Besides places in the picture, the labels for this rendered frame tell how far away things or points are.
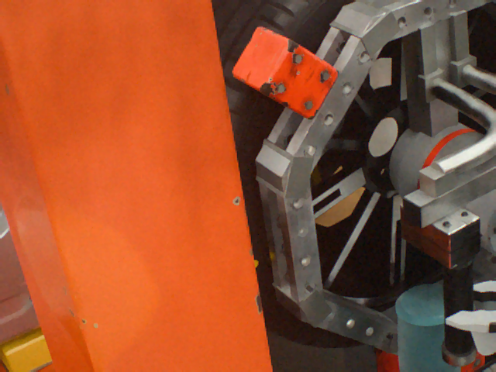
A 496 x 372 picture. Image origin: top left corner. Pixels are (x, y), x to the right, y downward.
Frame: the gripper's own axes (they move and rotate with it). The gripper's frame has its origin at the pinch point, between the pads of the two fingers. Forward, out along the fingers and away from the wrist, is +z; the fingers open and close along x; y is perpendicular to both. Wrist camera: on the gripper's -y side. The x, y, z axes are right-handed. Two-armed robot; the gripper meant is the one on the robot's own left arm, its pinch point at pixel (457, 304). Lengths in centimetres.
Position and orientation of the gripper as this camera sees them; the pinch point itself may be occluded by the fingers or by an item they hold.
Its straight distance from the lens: 121.3
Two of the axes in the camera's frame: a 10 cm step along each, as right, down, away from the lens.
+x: 2.2, -5.3, 8.2
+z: -9.7, 0.0, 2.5
